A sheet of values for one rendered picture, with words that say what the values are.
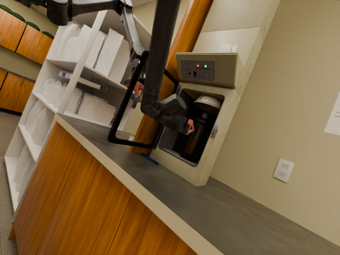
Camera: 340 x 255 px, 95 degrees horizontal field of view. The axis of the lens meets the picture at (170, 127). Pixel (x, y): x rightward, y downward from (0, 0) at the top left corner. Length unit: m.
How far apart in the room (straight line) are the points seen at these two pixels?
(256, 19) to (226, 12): 0.18
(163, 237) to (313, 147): 0.89
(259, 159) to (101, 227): 0.89
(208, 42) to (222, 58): 0.26
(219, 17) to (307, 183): 0.98
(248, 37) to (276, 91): 0.45
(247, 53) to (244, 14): 0.22
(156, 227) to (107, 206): 0.24
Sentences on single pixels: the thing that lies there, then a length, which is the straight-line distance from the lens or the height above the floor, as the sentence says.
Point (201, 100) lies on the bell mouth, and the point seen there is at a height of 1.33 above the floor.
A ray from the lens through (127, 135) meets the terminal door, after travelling 0.71.
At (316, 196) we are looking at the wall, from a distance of 1.11.
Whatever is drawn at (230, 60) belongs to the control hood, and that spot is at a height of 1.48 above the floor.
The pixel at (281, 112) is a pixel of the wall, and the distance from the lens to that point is 1.16.
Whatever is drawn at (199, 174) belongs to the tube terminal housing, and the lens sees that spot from 0.73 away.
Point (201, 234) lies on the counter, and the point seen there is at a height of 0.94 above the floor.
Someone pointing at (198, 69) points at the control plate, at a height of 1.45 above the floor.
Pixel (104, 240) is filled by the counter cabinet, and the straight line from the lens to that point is 0.72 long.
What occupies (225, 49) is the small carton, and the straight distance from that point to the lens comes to 0.80.
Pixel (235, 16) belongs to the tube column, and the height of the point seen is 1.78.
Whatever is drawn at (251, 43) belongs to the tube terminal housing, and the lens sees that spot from 0.88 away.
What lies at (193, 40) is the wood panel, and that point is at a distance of 1.09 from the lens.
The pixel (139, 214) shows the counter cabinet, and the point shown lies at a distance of 0.57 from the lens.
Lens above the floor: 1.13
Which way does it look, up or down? 1 degrees up
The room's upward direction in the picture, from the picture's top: 22 degrees clockwise
